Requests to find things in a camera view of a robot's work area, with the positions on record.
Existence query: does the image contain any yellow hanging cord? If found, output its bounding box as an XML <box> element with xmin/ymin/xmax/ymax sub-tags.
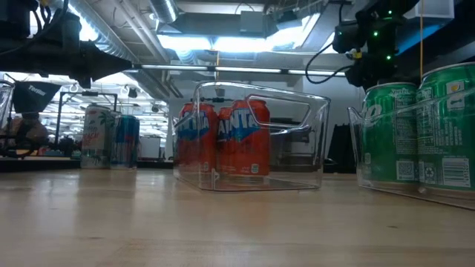
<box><xmin>419</xmin><ymin>0</ymin><xmax>425</xmax><ymax>81</ymax></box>

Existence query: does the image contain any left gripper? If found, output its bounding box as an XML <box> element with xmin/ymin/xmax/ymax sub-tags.
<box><xmin>0</xmin><ymin>39</ymin><xmax>133</xmax><ymax>89</ymax></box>

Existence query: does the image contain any black metal stand frame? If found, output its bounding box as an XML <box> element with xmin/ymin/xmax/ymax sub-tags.
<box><xmin>54</xmin><ymin>90</ymin><xmax>119</xmax><ymax>149</ymax></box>

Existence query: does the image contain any grey ceiling unit box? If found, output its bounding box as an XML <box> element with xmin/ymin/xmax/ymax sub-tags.
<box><xmin>239</xmin><ymin>10</ymin><xmax>269</xmax><ymax>38</ymax></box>

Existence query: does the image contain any white ceiling fixture box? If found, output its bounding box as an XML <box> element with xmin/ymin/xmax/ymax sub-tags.
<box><xmin>403</xmin><ymin>0</ymin><xmax>456</xmax><ymax>20</ymax></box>

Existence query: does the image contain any white Celsius can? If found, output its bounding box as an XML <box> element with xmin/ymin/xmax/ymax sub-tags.
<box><xmin>80</xmin><ymin>105</ymin><xmax>113</xmax><ymax>170</ymax></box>

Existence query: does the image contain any black Trossen softbox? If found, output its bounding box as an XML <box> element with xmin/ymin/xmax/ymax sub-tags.
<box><xmin>12</xmin><ymin>81</ymin><xmax>62</xmax><ymax>114</ymax></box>

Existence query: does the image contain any silver ventilation duct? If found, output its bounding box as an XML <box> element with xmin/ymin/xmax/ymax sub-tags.
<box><xmin>148</xmin><ymin>0</ymin><xmax>180</xmax><ymax>24</ymax></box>

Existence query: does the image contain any red Fanta strawberry can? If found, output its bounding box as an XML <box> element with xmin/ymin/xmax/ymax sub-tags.
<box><xmin>177</xmin><ymin>102</ymin><xmax>219</xmax><ymax>175</ymax></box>
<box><xmin>217</xmin><ymin>106</ymin><xmax>235</xmax><ymax>174</ymax></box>
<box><xmin>229</xmin><ymin>98</ymin><xmax>271</xmax><ymax>177</ymax></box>

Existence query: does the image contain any black equipment case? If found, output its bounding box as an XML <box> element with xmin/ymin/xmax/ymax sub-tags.
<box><xmin>328</xmin><ymin>124</ymin><xmax>357</xmax><ymax>174</ymax></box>

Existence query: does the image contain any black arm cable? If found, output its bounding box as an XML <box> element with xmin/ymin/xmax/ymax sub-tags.
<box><xmin>304</xmin><ymin>41</ymin><xmax>353</xmax><ymax>85</ymax></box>

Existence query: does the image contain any long ceiling light strip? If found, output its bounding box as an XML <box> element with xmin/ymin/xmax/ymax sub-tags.
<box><xmin>140</xmin><ymin>63</ymin><xmax>347</xmax><ymax>78</ymax></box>

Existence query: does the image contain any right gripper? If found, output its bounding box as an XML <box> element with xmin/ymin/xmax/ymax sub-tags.
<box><xmin>347</xmin><ymin>51</ymin><xmax>396</xmax><ymax>90</ymax></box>

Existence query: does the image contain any person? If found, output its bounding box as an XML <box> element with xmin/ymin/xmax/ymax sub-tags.
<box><xmin>13</xmin><ymin>113</ymin><xmax>49</xmax><ymax>149</ymax></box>

